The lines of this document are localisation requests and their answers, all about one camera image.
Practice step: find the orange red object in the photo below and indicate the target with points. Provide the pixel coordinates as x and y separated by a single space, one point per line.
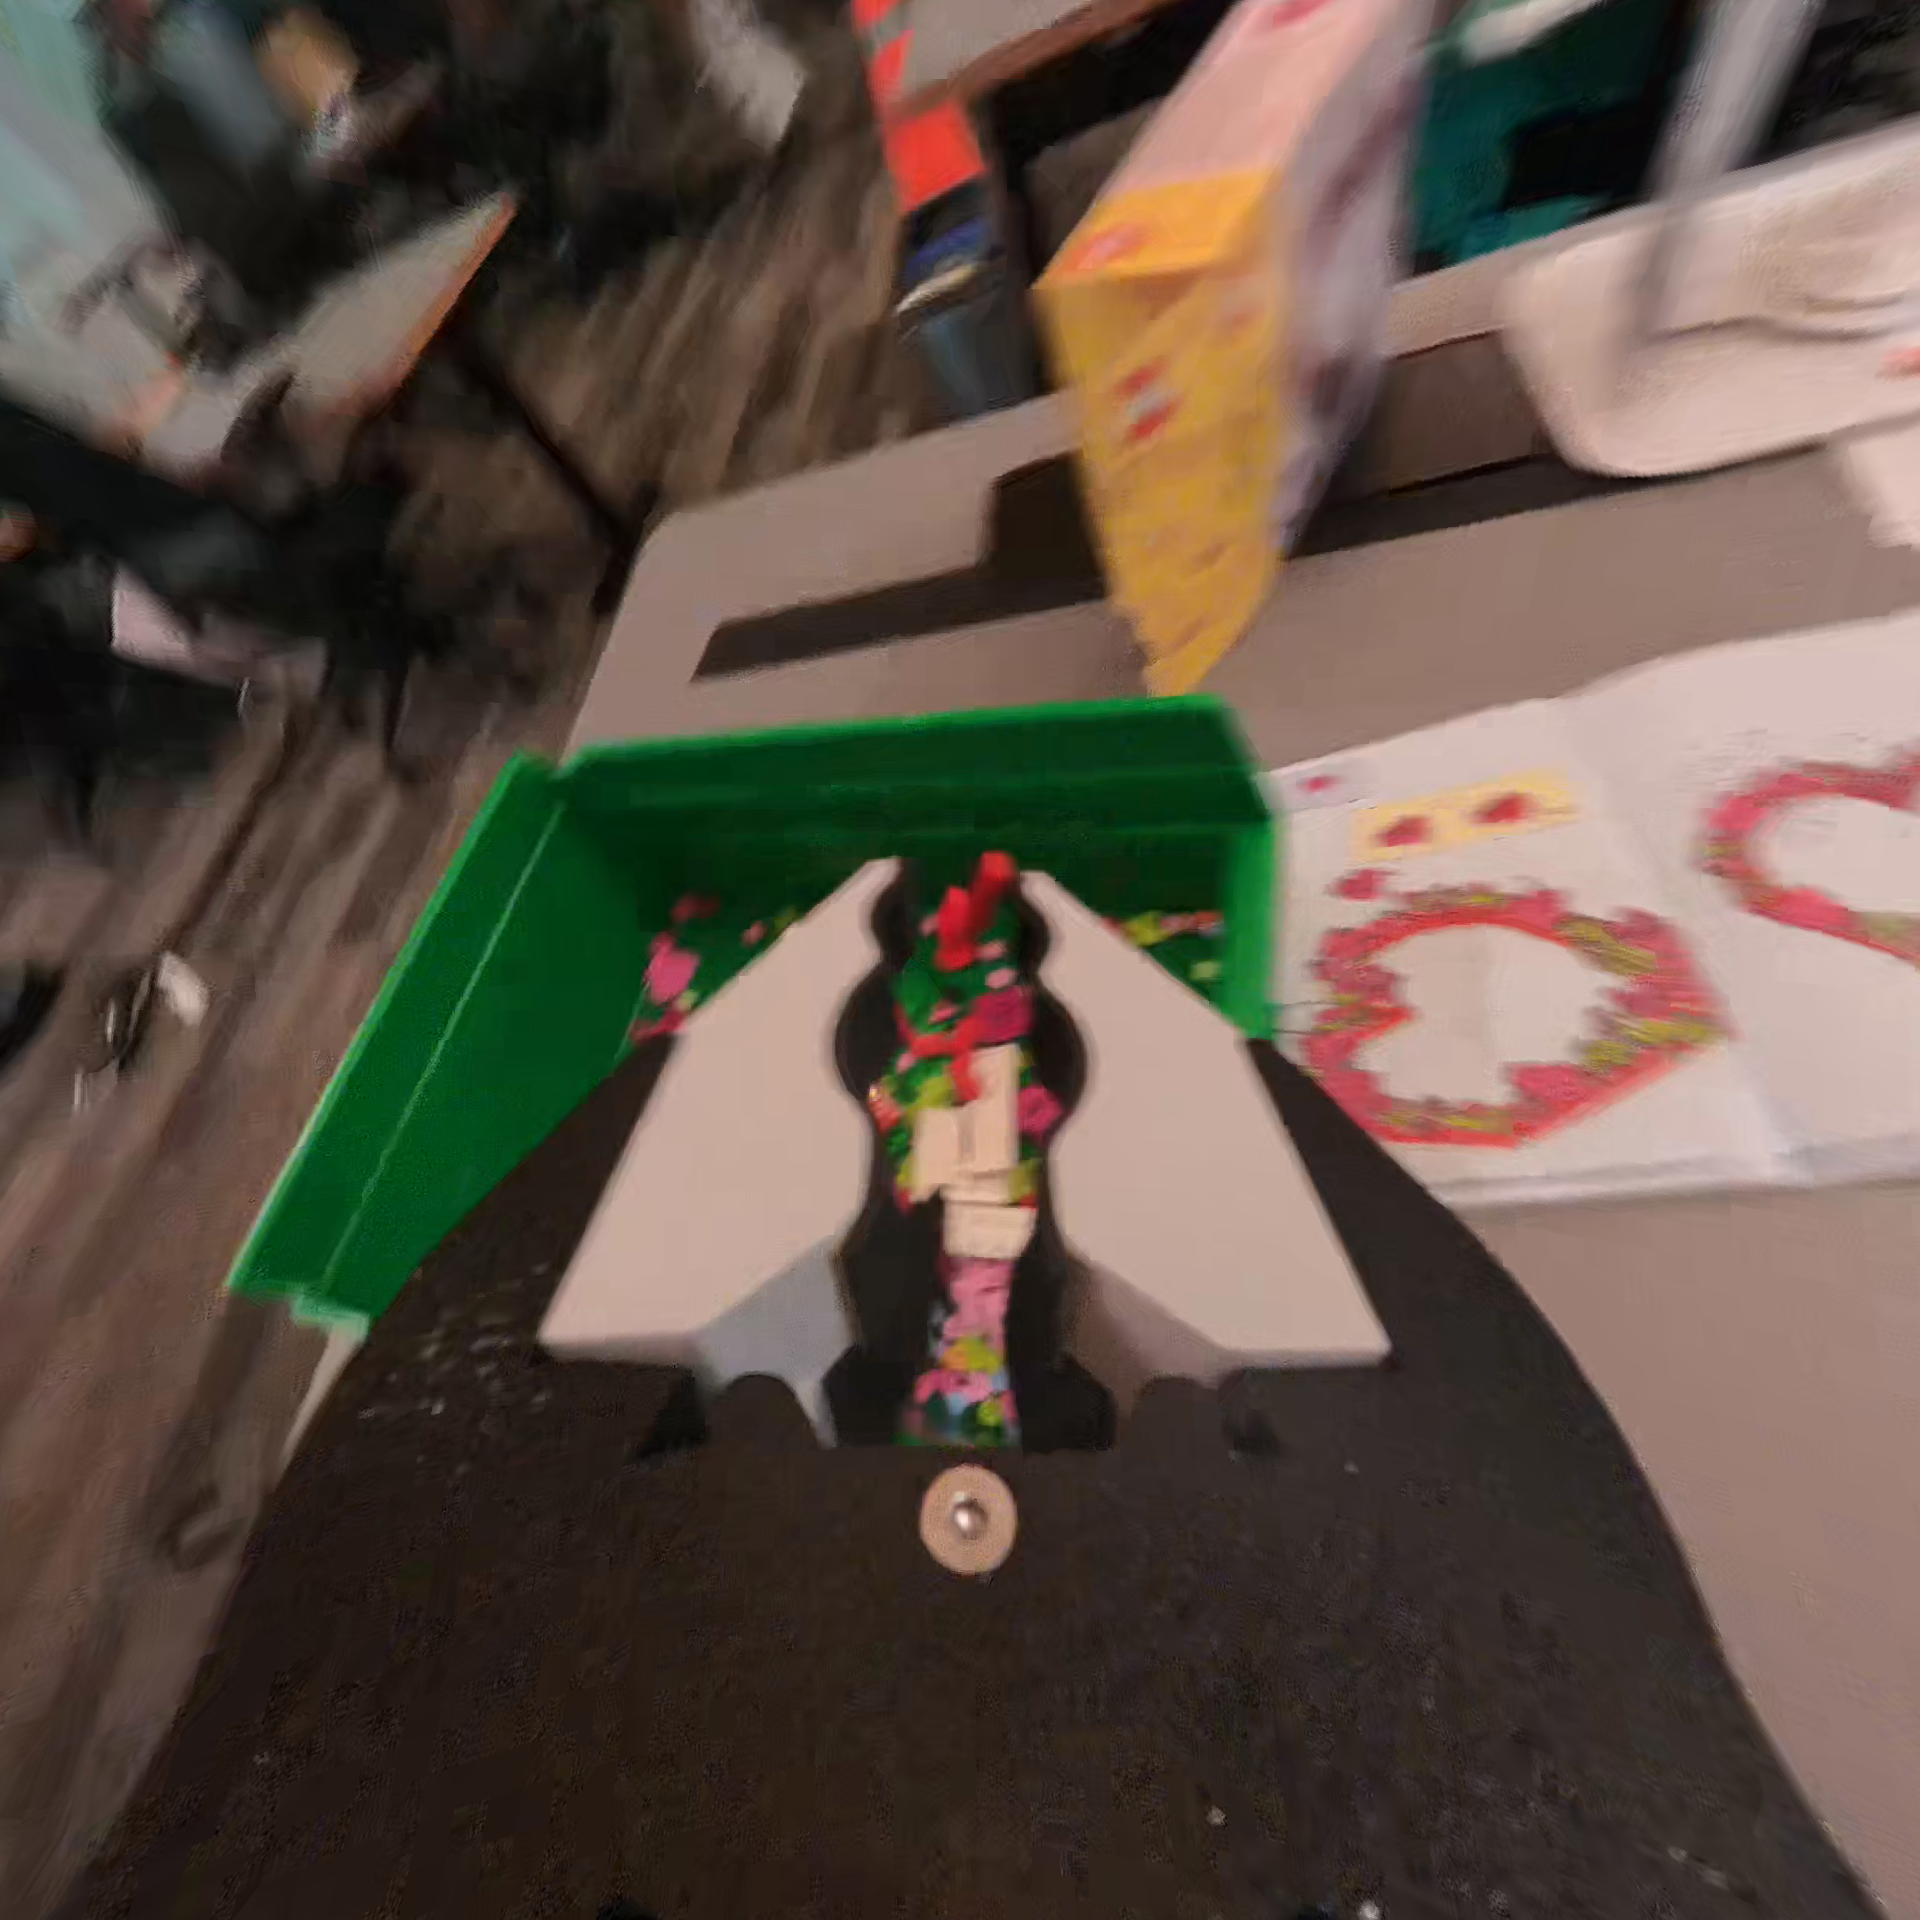
922 136

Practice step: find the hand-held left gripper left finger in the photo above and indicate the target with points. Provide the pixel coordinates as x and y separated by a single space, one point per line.
720 1185

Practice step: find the pile of lego pieces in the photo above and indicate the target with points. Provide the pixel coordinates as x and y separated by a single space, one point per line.
967 1141

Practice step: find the lego instruction booklet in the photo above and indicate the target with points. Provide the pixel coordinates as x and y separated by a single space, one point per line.
1499 839

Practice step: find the red lego plate assembly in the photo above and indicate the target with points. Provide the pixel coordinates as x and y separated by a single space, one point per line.
975 909

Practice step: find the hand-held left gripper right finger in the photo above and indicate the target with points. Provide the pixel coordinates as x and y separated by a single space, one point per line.
1201 1201

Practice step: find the yellow lego set box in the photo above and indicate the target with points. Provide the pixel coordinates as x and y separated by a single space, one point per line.
1184 421

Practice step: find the green plastic bin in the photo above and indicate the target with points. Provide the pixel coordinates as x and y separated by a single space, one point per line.
494 1020

